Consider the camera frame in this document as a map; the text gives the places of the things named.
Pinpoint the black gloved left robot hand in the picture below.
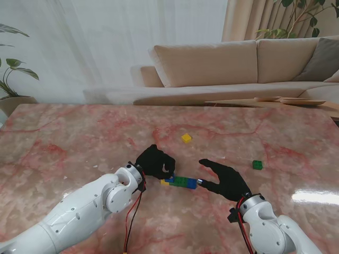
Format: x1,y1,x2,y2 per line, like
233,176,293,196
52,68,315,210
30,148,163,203
135,144,176,181

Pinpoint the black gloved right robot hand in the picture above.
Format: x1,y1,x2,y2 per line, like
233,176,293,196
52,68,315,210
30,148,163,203
197,158,252,203

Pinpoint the oval wooden tray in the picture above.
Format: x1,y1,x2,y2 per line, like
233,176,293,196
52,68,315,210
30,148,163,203
280,98,327,105

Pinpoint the beige fabric sofa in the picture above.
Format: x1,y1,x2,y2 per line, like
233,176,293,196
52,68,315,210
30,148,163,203
83,37,339,106

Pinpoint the white sheer curtain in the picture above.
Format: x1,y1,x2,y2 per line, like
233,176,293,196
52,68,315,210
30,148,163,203
0,0,228,104

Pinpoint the beige plant pot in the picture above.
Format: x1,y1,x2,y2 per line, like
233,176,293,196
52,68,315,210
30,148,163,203
0,95,38,117

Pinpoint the grey sofa cushion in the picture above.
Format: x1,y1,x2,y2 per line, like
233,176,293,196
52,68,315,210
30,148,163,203
292,37,339,82

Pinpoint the broad-leaf green houseplant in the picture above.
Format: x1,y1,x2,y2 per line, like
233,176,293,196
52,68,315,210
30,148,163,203
0,23,40,101

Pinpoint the tall branching green houseplant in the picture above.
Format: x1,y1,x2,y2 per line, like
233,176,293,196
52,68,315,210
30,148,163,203
255,0,339,40

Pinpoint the beige drape curtain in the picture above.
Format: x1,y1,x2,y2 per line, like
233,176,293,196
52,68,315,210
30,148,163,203
221,0,295,43

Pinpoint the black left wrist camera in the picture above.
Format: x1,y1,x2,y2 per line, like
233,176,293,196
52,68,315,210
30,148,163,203
135,178,147,193

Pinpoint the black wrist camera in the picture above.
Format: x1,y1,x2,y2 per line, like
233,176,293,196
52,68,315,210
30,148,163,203
135,178,147,193
227,207,239,223

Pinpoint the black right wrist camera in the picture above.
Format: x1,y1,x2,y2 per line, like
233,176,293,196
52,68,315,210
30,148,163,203
227,207,239,223

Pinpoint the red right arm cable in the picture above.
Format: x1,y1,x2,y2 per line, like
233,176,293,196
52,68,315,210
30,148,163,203
236,197,255,254

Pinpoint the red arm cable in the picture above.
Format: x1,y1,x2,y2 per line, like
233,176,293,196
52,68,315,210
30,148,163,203
123,171,146,254
236,197,255,254

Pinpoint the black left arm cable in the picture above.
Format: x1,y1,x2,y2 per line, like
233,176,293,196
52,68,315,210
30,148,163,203
124,193,144,252

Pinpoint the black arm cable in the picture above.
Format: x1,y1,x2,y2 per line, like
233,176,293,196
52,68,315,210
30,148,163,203
237,214,254,254
124,193,144,252

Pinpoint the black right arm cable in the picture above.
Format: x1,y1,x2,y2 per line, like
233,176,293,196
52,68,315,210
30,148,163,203
237,214,254,254

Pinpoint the red left arm cable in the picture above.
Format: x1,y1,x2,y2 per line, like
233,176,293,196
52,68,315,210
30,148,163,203
123,171,146,254

